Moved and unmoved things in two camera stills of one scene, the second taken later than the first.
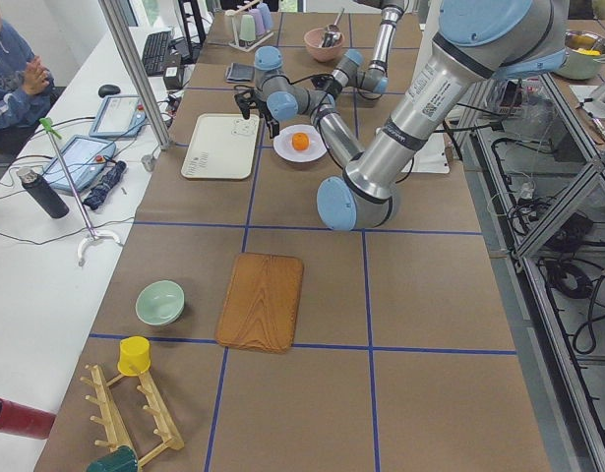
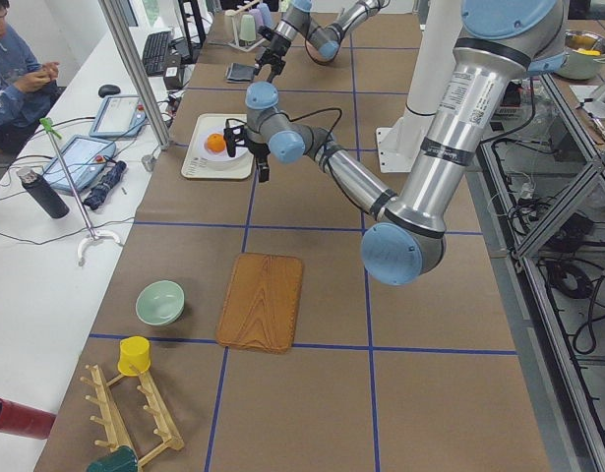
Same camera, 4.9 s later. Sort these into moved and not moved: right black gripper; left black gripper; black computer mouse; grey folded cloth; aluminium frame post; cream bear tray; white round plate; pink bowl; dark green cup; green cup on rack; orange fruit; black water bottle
Moved: orange fruit; right black gripper; left black gripper; white round plate
Not moved: aluminium frame post; black computer mouse; green cup on rack; grey folded cloth; pink bowl; black water bottle; cream bear tray; dark green cup
